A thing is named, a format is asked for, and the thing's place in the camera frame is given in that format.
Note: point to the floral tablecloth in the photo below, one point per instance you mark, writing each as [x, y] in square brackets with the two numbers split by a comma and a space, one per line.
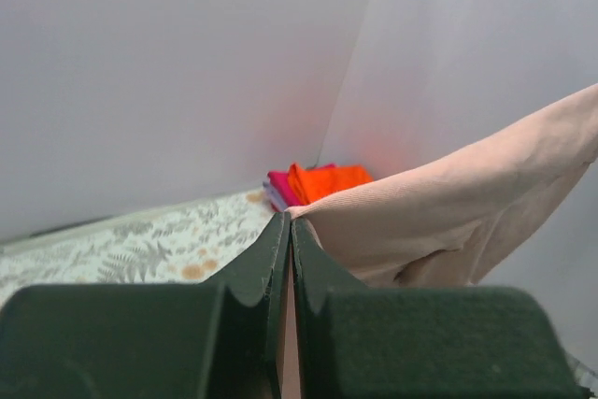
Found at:
[183, 243]

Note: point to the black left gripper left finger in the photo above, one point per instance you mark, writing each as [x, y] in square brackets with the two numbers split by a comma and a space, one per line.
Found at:
[220, 338]

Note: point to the pink printed t-shirt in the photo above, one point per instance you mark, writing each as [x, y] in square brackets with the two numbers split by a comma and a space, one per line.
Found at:
[448, 223]

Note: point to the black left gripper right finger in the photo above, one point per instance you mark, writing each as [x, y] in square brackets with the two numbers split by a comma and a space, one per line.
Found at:
[355, 341]

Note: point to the orange folded t-shirt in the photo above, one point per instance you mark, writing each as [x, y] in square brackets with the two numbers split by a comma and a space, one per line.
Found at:
[347, 177]

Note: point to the lavender folded t-shirt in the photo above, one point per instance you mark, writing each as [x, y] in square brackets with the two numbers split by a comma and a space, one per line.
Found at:
[275, 199]

